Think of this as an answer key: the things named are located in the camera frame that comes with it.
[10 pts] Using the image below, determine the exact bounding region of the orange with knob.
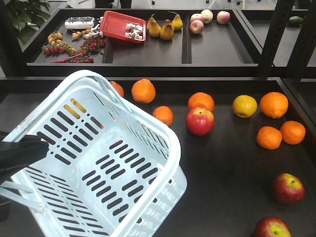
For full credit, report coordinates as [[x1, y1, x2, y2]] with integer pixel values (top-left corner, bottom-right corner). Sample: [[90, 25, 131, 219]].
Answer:
[[110, 81, 125, 97]]

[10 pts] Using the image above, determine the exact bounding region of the white remote device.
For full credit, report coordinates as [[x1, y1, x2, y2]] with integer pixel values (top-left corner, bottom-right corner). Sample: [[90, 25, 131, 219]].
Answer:
[[64, 16, 95, 30]]

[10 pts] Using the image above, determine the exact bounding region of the large orange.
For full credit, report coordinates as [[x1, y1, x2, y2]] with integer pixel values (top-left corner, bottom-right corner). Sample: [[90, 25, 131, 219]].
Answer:
[[260, 92, 288, 119], [131, 78, 156, 104]]

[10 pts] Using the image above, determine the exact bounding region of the small orange right left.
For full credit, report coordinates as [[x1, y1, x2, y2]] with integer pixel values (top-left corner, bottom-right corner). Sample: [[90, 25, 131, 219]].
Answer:
[[256, 126, 282, 150]]

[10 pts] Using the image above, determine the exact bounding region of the dark red apple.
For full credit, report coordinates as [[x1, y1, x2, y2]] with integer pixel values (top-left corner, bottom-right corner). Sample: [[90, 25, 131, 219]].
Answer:
[[271, 173, 306, 205]]

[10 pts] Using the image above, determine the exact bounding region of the orange behind middle apple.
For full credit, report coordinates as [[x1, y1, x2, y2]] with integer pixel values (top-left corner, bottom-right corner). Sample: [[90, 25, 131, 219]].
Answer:
[[188, 92, 215, 112]]

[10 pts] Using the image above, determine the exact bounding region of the light blue plastic basket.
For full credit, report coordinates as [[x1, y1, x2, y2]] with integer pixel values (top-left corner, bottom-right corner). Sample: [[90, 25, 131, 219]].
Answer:
[[0, 70, 187, 237]]

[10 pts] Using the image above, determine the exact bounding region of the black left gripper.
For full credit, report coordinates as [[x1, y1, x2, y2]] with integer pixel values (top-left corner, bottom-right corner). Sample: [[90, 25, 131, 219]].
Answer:
[[0, 131, 49, 183]]

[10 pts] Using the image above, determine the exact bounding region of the black rear display tray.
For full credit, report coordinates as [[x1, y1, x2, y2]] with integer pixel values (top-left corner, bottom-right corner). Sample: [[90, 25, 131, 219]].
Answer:
[[22, 8, 261, 78]]

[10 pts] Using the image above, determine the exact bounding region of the large orange right rear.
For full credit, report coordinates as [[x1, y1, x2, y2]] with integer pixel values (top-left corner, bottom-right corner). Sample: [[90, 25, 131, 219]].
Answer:
[[260, 92, 288, 119]]

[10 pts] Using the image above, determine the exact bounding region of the yellow apple right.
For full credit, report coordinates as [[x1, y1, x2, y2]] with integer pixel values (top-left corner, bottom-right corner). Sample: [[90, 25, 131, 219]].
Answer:
[[233, 95, 257, 118]]

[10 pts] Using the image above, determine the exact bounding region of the red plastic tray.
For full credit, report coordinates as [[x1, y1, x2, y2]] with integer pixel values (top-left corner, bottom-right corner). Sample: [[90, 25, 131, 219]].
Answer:
[[99, 10, 146, 43]]

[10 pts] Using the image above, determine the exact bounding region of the black wood produce display stand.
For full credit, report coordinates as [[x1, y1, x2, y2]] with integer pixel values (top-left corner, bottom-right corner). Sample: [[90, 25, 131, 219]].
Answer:
[[0, 77, 316, 237]]

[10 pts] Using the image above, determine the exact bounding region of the small orange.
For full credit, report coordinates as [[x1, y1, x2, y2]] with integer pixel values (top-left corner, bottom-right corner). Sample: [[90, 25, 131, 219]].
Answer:
[[280, 120, 306, 145], [153, 106, 174, 126], [256, 126, 282, 150]]

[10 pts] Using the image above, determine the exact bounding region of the green potted plant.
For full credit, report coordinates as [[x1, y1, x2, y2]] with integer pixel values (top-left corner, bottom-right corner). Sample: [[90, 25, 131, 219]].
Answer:
[[3, 0, 50, 45]]

